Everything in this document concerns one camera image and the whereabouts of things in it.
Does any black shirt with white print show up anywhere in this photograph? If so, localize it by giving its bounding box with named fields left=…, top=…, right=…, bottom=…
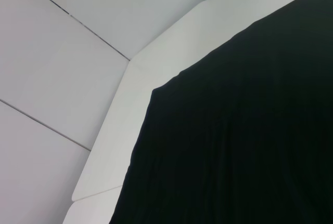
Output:
left=109, top=0, right=333, bottom=224

